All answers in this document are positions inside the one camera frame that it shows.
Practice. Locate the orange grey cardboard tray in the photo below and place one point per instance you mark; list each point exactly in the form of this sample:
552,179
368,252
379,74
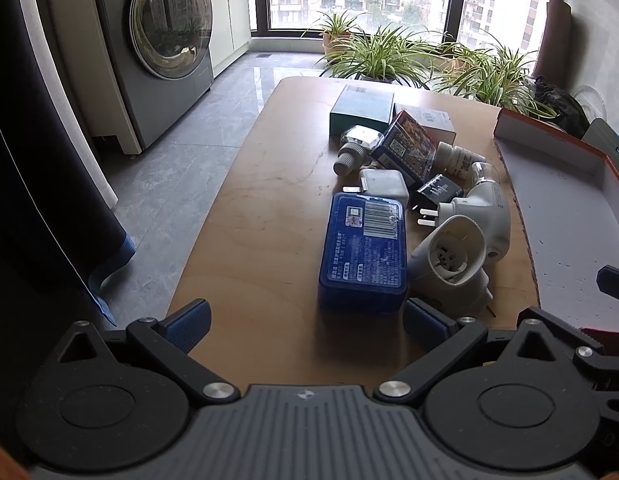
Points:
568,197

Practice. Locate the white fan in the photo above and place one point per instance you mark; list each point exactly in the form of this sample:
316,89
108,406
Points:
591,102

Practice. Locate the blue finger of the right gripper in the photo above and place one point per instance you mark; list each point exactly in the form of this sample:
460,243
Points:
607,280

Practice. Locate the spider plant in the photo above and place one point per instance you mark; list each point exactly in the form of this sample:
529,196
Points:
336,28
392,55
495,75

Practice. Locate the spider plant front left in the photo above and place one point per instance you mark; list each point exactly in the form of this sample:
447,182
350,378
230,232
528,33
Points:
392,55

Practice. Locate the white power adapter box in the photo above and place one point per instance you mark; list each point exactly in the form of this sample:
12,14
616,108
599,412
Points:
436,123

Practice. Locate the white oval plug-in socket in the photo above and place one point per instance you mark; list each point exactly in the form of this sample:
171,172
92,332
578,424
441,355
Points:
447,268

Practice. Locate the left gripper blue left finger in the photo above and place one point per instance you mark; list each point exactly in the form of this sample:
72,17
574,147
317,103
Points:
186,327

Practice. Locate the teal cardboard box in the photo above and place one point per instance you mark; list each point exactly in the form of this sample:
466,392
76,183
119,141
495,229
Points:
361,106

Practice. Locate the spider plant front right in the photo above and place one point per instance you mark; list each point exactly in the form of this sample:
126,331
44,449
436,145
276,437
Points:
495,75

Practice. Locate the white square charger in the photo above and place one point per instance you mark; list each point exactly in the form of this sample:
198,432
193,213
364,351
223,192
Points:
384,183

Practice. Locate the brown rolled mat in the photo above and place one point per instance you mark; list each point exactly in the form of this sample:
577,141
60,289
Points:
555,45

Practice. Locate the spider plant back left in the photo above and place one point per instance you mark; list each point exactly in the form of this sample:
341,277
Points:
336,28

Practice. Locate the white pill bottle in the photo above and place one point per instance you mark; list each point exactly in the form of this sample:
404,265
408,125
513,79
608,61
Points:
454,160

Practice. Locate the colourful card box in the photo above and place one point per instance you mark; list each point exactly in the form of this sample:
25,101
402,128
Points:
407,148

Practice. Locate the black bag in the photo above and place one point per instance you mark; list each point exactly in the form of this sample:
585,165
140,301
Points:
561,108

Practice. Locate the black power adapter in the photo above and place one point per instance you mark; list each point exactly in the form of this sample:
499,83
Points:
438,190

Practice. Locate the blue plastic case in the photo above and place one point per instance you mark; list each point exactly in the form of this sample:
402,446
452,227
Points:
364,264

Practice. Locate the grey washing machine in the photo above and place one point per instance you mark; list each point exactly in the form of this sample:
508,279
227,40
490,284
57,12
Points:
160,52

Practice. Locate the cream cabinet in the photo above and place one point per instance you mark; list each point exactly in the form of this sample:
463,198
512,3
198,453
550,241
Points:
231,33

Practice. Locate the grey folding board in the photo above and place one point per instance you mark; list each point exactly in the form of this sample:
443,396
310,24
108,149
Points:
601,136

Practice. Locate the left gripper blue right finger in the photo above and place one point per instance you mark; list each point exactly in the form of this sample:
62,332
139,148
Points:
427,326

